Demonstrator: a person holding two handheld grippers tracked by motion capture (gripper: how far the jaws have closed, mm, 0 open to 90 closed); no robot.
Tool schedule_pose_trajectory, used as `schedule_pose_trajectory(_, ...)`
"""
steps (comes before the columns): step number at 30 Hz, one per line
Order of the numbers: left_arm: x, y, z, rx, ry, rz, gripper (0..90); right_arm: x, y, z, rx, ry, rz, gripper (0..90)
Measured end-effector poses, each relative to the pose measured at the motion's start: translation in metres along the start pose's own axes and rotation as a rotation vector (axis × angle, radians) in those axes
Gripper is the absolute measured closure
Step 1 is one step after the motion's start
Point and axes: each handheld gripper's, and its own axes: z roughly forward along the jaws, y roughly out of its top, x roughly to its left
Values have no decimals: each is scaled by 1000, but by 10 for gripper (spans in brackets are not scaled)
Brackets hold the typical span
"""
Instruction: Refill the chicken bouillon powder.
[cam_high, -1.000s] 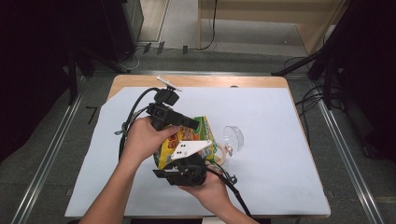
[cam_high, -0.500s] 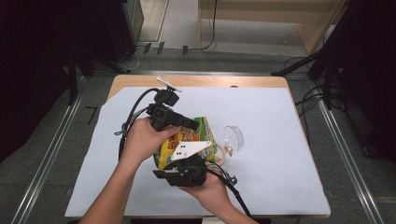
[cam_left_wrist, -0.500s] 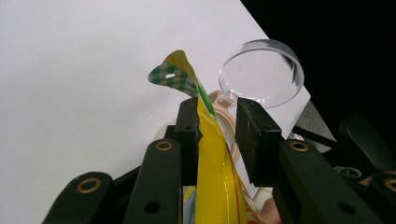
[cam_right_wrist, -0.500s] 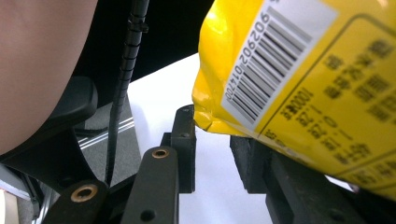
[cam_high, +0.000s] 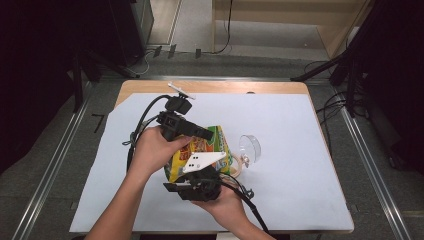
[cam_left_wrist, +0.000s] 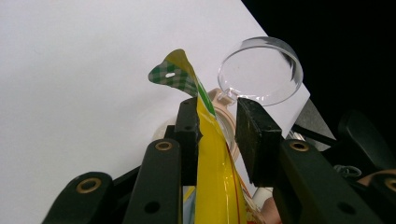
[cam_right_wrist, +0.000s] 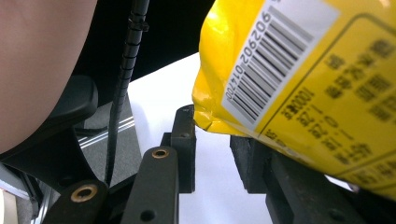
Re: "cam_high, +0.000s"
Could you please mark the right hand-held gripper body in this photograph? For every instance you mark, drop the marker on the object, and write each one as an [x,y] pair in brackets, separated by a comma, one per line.
[203,186]

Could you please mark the wooden shelf unit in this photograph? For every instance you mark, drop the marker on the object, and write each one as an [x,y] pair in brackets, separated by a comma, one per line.
[283,20]

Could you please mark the black metal stand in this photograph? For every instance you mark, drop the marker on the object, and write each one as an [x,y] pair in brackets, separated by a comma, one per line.
[78,80]

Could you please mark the black tripod stand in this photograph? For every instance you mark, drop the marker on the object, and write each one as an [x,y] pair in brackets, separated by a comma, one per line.
[350,56]

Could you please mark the white paper sheet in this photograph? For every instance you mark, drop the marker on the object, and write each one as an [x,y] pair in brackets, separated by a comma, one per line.
[293,200]

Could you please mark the black cabinet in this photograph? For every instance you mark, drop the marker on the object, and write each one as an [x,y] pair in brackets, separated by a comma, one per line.
[131,30]

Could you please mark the white paper at table edge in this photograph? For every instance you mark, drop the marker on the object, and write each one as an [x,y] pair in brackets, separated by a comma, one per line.
[226,236]

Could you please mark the clear jar with beige rim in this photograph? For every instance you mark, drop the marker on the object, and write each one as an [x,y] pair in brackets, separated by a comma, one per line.
[250,148]

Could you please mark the dark curtain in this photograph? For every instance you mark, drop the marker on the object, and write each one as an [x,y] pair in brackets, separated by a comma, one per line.
[36,66]
[400,83]

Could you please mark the person's left hand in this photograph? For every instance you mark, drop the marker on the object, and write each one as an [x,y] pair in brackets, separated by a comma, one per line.
[150,153]

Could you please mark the person's right hand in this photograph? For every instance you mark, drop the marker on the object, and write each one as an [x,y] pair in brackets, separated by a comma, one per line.
[226,206]

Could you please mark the yellow green checked spout pouch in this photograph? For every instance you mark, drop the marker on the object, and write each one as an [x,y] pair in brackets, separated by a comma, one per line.
[203,146]

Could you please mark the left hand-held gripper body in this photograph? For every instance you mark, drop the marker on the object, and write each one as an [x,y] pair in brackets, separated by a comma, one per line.
[171,125]

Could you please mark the metal floor rail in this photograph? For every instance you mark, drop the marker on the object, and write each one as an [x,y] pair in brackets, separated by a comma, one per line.
[373,173]
[50,173]

